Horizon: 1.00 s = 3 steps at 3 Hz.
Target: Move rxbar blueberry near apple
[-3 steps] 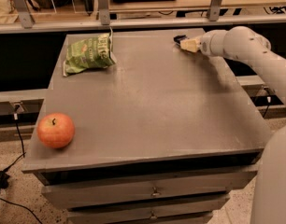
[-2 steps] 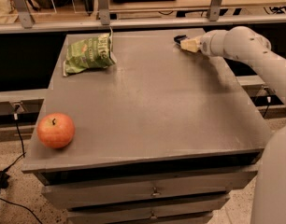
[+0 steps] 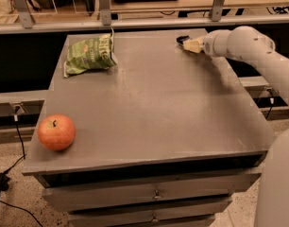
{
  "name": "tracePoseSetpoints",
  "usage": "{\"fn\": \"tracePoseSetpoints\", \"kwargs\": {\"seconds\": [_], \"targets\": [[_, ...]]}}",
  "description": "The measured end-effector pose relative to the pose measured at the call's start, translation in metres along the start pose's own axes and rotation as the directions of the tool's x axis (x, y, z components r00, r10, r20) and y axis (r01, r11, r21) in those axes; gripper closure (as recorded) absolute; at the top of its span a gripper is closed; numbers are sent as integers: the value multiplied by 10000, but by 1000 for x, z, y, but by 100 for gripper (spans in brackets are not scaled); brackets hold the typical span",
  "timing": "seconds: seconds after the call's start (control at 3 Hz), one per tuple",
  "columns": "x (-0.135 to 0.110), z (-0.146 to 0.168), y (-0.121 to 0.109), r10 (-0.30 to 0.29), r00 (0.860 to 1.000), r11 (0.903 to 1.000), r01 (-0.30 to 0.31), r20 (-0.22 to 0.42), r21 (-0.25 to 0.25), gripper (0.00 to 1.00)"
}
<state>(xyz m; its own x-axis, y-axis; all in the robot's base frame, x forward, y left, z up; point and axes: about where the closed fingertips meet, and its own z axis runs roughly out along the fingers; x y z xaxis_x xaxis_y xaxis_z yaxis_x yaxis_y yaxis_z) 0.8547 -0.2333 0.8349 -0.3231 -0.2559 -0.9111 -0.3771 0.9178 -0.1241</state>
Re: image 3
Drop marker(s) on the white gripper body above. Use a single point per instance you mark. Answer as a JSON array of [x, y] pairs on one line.
[[210, 44]]

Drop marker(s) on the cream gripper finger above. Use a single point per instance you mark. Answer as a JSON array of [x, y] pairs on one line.
[[194, 45]]

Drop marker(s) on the dark blue rxbar wrapper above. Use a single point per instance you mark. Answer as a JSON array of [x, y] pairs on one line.
[[182, 39]]

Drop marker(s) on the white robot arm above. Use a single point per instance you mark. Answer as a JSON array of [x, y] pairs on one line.
[[246, 44]]

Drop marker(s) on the red apple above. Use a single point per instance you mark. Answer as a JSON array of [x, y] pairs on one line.
[[56, 132]]

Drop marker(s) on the grey drawer cabinet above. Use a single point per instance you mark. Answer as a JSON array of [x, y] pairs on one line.
[[162, 118]]

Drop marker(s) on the green chip bag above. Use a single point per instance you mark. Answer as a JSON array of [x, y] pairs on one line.
[[96, 53]]

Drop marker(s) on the upper drawer metal handle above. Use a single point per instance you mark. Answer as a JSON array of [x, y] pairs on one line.
[[157, 195]]

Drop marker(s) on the drawer metal handle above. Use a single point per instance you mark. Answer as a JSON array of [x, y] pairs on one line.
[[157, 195], [154, 219]]

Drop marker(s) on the metal railing frame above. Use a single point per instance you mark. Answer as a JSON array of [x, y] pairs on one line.
[[157, 14]]

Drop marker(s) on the lower drawer metal handle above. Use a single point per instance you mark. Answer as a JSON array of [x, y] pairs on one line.
[[154, 219]]

